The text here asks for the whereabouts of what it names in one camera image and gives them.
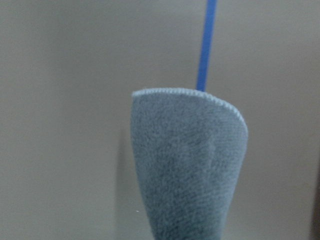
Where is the grey cloth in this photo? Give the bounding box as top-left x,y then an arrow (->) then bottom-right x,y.
130,88 -> 248,240

